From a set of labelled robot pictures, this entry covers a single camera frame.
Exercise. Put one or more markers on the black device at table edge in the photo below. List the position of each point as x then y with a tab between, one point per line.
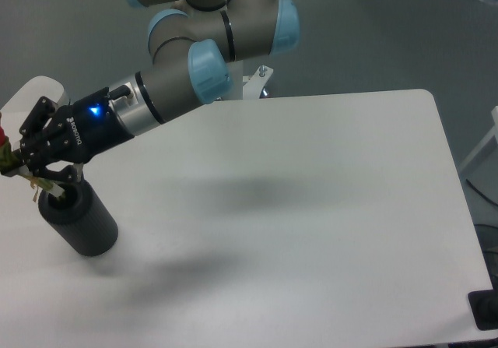
484	309

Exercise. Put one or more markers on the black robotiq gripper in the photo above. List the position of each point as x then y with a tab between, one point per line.
76	133

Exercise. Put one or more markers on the white frame at right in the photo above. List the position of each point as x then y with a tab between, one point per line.
482	150

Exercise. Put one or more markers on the white rounded side table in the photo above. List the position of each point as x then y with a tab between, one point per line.
40	86

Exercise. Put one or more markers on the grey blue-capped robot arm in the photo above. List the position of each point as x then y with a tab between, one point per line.
190	56

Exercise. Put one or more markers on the black ribbed cylindrical vase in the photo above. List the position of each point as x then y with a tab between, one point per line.
80	218

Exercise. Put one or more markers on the red tulip bouquet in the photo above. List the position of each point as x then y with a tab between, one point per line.
11	166

